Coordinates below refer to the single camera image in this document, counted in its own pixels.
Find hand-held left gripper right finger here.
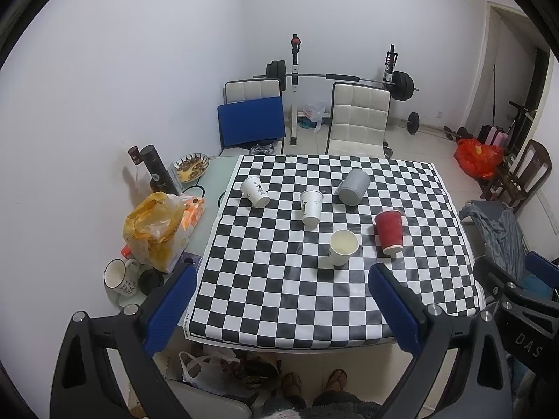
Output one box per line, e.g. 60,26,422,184
368,263,513,419

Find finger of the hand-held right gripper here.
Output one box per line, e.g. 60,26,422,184
473,256,522,304
524,251,559,303

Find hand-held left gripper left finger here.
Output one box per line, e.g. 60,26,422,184
50,263,198,419

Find red paper cup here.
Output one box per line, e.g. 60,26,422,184
374,209,405,256

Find small black cup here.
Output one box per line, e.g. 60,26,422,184
139,269,164,296

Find cream paper cup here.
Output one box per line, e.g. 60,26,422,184
329,229,360,267

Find grey cup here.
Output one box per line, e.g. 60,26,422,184
335,168,370,206

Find white printed paper cup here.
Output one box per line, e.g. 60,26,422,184
240,177,271,207
299,190,324,227

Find grey cloth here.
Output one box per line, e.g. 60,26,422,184
458,203,527,281

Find white printed mug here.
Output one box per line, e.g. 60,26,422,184
103,259,141,309

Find white plastic bag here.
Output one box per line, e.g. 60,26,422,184
179,351,241,391

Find yellow plastic bag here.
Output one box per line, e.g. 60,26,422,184
123,192,205,272

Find dark wooden chair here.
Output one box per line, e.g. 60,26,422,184
479,139,553,214

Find person's right foot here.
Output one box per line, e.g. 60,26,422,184
324,368,348,396

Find person's foot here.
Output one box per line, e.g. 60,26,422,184
324,368,348,396
280,372,303,399

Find grey stool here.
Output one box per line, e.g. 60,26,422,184
168,377,259,419

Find black white checkered mat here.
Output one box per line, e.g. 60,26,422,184
184,154,485,350

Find person's dark pants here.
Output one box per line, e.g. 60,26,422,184
262,390,383,419

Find red plastic bag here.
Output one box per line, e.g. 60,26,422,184
453,138,505,179

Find person's left foot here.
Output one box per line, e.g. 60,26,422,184
280,372,303,399

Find pink suitcase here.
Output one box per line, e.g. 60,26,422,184
477,125,509,148

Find dark cylindrical bottle box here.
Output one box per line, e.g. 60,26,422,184
140,145,181,196

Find plate of snacks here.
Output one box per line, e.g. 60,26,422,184
173,153,210,183

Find black kick scooter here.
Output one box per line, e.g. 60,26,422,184
444,101,536,146

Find black dumbbell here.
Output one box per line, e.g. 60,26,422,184
388,112,421,134

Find glass ashtray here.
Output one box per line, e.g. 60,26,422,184
249,139,279,155

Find white padded chair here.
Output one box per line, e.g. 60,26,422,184
325,82,391,156
218,79,289,158

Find blue board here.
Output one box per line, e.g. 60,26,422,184
217,95,287,151

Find clear plastic bag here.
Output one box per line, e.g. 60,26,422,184
304,102,328,126

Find black barbell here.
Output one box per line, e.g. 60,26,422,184
253,60,420,104

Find barbell rack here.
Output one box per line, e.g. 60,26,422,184
286,34,399,146

